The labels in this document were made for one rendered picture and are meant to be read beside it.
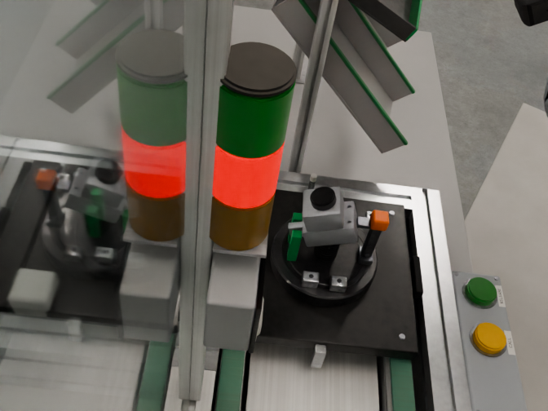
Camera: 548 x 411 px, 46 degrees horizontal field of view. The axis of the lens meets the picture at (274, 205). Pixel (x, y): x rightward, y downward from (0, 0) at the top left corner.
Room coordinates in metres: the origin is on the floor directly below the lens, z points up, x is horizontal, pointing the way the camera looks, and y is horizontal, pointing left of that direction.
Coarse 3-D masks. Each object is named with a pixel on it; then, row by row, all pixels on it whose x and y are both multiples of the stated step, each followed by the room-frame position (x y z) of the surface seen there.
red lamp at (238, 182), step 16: (224, 160) 0.29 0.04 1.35; (240, 160) 0.29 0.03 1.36; (256, 160) 0.29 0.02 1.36; (272, 160) 0.30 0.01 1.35; (224, 176) 0.29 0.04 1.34; (240, 176) 0.29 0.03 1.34; (256, 176) 0.29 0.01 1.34; (272, 176) 0.30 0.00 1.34; (224, 192) 0.29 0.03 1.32; (240, 192) 0.29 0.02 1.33; (256, 192) 0.29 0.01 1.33; (272, 192) 0.31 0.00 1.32
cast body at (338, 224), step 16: (304, 192) 0.52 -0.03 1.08; (320, 192) 0.51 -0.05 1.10; (336, 192) 0.52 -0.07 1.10; (304, 208) 0.50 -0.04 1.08; (320, 208) 0.49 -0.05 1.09; (336, 208) 0.50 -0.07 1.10; (352, 208) 0.52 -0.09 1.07; (304, 224) 0.50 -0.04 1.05; (320, 224) 0.49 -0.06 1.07; (336, 224) 0.49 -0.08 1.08; (352, 224) 0.50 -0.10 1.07; (304, 240) 0.49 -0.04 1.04; (320, 240) 0.49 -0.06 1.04; (336, 240) 0.49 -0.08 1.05; (352, 240) 0.49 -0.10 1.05
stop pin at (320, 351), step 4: (316, 344) 0.39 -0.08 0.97; (320, 344) 0.39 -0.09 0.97; (316, 348) 0.39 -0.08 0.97; (320, 348) 0.39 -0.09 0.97; (324, 348) 0.39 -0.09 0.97; (312, 352) 0.39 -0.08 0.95; (316, 352) 0.38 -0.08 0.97; (320, 352) 0.38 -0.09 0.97; (324, 352) 0.38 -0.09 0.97; (312, 356) 0.39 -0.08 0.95; (316, 356) 0.38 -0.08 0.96; (320, 356) 0.38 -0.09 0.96; (324, 356) 0.38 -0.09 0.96; (312, 360) 0.38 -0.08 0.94; (316, 360) 0.38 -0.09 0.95; (320, 360) 0.38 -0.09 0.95; (312, 364) 0.38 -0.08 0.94; (316, 364) 0.38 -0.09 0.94; (320, 364) 0.38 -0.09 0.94
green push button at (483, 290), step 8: (472, 280) 0.53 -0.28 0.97; (480, 280) 0.53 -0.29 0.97; (472, 288) 0.51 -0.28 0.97; (480, 288) 0.52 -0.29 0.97; (488, 288) 0.52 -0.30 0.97; (472, 296) 0.50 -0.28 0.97; (480, 296) 0.50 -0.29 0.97; (488, 296) 0.50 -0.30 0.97; (496, 296) 0.51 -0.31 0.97; (480, 304) 0.50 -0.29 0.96; (488, 304) 0.50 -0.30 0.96
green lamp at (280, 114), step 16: (224, 96) 0.29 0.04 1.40; (240, 96) 0.29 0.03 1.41; (272, 96) 0.30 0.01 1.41; (288, 96) 0.30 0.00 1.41; (224, 112) 0.29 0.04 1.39; (240, 112) 0.29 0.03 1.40; (256, 112) 0.29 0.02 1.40; (272, 112) 0.29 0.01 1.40; (288, 112) 0.31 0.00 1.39; (224, 128) 0.29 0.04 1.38; (240, 128) 0.29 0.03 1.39; (256, 128) 0.29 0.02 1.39; (272, 128) 0.30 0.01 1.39; (224, 144) 0.29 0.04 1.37; (240, 144) 0.29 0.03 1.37; (256, 144) 0.29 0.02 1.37; (272, 144) 0.30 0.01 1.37
